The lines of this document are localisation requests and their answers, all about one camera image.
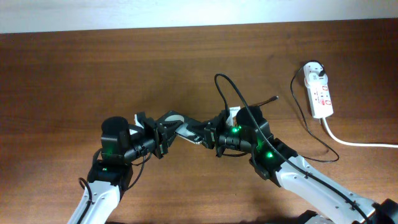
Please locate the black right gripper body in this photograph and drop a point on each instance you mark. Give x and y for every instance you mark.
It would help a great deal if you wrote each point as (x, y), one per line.
(222, 131)

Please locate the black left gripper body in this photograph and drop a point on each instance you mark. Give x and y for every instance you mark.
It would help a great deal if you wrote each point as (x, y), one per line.
(158, 140)

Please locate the black samsung galaxy phone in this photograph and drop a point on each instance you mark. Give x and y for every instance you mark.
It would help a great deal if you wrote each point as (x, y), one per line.
(182, 131)

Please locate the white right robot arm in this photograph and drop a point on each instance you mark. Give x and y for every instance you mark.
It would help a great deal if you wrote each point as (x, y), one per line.
(274, 160)

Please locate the white usb charger adapter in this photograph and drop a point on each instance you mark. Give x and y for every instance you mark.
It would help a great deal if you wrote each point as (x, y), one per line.
(315, 78)

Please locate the white power strip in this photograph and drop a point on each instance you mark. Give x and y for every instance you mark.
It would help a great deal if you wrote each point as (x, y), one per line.
(319, 96)

